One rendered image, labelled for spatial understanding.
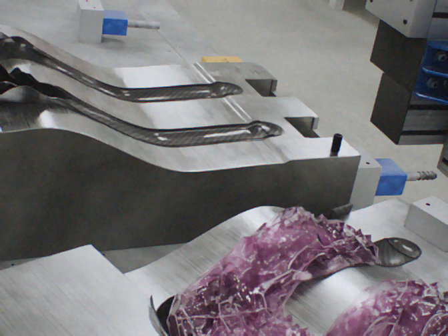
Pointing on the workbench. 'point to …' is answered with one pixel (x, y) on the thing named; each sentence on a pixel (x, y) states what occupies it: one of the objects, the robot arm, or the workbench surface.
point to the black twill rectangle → (340, 211)
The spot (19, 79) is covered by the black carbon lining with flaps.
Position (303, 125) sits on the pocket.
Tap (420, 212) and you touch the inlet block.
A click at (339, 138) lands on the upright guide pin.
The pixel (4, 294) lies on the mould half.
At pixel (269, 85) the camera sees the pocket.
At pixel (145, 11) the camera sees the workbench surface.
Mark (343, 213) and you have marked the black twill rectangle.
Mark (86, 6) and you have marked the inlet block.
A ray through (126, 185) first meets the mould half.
